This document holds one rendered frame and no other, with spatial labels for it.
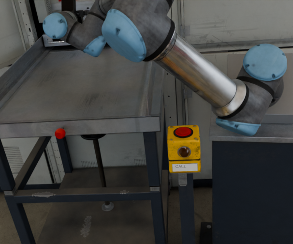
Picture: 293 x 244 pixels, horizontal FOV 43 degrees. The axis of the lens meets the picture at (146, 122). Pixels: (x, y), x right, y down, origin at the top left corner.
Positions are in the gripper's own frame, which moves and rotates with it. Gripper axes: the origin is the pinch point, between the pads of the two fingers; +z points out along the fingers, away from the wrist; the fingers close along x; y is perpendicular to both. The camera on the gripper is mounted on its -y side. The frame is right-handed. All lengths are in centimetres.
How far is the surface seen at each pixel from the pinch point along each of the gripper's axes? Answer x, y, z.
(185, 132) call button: 38, 28, -63
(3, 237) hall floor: -58, 108, 3
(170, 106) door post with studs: 31, 51, 31
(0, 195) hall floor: -74, 102, 36
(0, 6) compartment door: -39.3, -4.5, 15.2
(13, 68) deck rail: -27.8, 18.8, -8.7
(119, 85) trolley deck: 15.2, 26.1, -17.6
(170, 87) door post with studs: 32, 41, 29
